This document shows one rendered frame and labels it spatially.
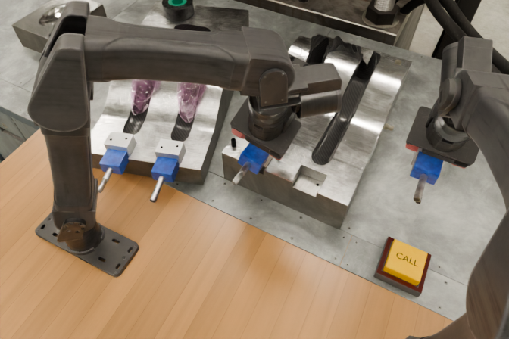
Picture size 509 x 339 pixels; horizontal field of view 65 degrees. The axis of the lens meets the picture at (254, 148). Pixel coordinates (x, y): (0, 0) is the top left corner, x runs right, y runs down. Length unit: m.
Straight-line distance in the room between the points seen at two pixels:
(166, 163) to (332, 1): 0.86
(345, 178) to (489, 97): 0.36
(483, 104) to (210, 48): 0.30
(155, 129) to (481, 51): 0.62
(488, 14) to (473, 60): 2.65
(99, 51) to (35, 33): 0.80
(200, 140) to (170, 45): 0.41
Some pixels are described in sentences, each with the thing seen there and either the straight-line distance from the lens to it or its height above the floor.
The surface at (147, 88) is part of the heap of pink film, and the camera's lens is 0.93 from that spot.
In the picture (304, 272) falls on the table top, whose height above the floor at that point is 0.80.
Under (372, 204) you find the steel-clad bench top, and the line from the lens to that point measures 0.85.
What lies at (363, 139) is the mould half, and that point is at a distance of 0.84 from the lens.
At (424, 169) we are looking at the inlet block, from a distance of 0.74.
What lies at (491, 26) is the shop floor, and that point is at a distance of 3.12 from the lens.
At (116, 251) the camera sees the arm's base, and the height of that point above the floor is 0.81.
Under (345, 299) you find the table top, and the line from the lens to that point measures 0.76.
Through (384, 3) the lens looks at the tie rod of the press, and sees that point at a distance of 1.32.
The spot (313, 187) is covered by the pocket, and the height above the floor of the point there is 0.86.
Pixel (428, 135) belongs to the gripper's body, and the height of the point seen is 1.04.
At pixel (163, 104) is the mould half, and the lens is 0.92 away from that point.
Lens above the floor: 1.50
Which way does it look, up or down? 50 degrees down
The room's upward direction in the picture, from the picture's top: straight up
